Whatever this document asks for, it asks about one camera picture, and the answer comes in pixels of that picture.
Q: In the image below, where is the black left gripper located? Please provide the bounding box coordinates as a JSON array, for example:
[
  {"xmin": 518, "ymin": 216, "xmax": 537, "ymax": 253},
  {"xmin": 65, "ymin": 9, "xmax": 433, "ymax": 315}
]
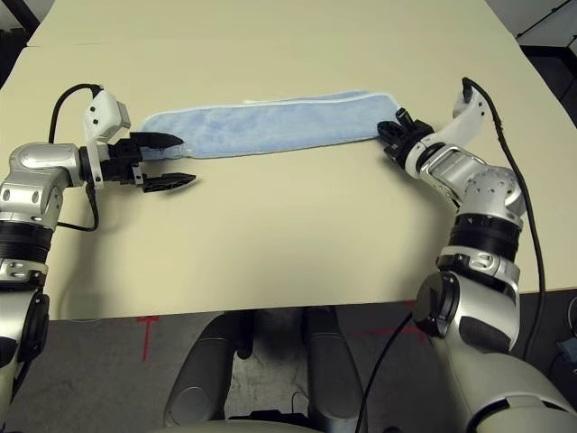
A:
[{"xmin": 96, "ymin": 131, "xmax": 198, "ymax": 195}]

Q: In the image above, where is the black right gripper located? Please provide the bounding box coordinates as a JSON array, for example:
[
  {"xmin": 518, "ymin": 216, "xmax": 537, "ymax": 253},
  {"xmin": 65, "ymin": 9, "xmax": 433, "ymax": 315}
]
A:
[{"xmin": 376, "ymin": 108, "xmax": 436, "ymax": 164}]

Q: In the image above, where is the light blue towel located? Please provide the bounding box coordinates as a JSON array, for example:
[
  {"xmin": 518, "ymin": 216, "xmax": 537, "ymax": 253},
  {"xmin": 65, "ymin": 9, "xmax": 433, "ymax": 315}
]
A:
[{"xmin": 140, "ymin": 89, "xmax": 402, "ymax": 161}]

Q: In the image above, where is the black foam floor mat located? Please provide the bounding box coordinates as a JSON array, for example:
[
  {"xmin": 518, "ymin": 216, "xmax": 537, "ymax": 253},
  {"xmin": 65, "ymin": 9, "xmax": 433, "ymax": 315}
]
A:
[{"xmin": 0, "ymin": 29, "xmax": 28, "ymax": 91}]

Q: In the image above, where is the small blue floor object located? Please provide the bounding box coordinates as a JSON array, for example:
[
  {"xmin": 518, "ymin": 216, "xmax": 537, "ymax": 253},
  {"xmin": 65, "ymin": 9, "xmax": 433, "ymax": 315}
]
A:
[{"xmin": 556, "ymin": 337, "xmax": 577, "ymax": 362}]

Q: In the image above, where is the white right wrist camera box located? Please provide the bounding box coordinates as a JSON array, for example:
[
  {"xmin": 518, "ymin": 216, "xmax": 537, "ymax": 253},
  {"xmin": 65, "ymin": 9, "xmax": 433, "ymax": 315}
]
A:
[{"xmin": 418, "ymin": 88, "xmax": 490, "ymax": 145}]

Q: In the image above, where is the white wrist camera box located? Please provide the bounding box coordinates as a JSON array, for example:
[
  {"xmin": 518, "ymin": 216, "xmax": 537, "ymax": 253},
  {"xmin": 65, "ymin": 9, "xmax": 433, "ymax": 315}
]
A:
[
  {"xmin": 418, "ymin": 88, "xmax": 490, "ymax": 145},
  {"xmin": 80, "ymin": 88, "xmax": 133, "ymax": 189}
]

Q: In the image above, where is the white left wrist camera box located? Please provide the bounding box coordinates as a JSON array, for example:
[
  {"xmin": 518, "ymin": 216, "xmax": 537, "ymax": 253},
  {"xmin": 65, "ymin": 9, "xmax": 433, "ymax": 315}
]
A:
[{"xmin": 80, "ymin": 88, "xmax": 133, "ymax": 189}]

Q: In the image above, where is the grey desk with dark frame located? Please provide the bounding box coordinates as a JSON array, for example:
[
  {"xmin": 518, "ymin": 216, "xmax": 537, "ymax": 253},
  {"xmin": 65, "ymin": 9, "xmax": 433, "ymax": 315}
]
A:
[{"xmin": 513, "ymin": 0, "xmax": 577, "ymax": 109}]

